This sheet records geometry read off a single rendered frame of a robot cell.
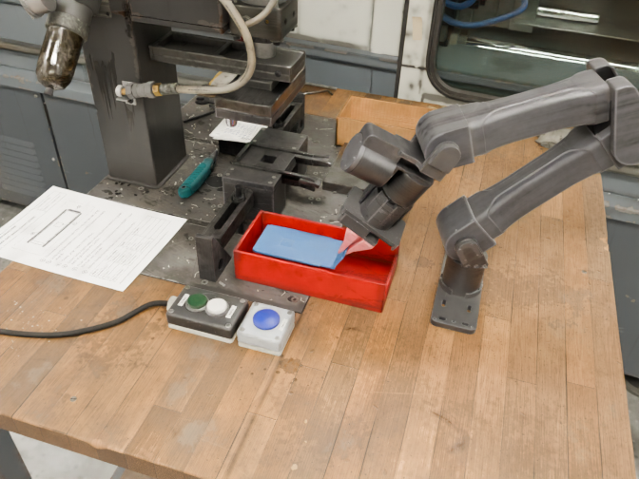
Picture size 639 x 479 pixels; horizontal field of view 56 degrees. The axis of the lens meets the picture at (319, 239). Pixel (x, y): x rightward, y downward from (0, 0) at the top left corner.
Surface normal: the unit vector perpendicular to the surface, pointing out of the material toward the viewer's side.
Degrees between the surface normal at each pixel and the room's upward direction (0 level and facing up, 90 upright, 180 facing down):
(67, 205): 1
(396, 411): 0
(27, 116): 90
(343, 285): 90
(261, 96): 0
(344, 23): 90
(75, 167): 90
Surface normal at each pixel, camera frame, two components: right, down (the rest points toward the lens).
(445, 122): -0.28, -0.74
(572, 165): -0.08, 0.66
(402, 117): -0.29, 0.58
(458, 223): -0.65, -0.57
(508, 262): 0.04, -0.78
